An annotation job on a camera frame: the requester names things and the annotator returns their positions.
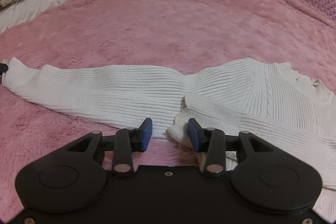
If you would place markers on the pink fluffy blanket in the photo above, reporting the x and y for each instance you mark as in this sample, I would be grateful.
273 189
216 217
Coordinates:
157 16

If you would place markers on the white knit sweater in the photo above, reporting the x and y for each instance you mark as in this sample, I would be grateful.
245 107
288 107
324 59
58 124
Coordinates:
131 90

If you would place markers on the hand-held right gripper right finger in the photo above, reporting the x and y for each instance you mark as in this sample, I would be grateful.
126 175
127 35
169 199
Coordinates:
193 134

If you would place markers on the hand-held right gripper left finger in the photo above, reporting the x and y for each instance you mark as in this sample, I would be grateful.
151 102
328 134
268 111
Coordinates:
147 134

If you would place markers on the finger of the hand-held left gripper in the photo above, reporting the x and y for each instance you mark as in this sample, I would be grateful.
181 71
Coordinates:
3 68

